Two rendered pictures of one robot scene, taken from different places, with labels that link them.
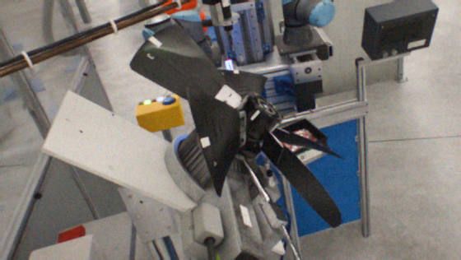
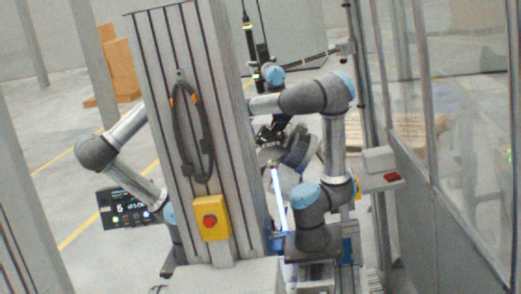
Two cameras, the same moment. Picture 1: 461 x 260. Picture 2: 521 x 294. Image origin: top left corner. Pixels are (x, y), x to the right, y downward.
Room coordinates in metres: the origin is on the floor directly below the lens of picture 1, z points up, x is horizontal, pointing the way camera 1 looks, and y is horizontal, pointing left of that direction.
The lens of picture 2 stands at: (3.53, 0.62, 2.08)
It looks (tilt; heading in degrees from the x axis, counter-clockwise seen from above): 19 degrees down; 192
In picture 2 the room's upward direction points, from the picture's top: 11 degrees counter-clockwise
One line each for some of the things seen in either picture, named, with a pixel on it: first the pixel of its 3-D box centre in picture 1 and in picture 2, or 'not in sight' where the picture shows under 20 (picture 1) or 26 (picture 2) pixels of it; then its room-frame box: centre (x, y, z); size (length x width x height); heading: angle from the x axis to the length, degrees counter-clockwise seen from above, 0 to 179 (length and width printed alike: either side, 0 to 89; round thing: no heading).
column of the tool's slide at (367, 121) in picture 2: not in sight; (371, 147); (0.52, 0.61, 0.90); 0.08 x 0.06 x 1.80; 45
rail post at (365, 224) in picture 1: (364, 179); not in sight; (1.47, -0.36, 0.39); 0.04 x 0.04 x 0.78; 10
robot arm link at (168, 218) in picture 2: (295, 6); (180, 219); (1.81, -0.15, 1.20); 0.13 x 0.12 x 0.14; 36
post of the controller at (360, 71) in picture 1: (360, 80); not in sight; (1.47, -0.36, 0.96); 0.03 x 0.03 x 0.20; 10
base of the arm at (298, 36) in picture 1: (297, 30); (188, 245); (1.82, -0.15, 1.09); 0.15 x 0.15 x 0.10
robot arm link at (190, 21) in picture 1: (188, 25); (308, 203); (1.78, 0.35, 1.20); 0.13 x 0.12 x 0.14; 128
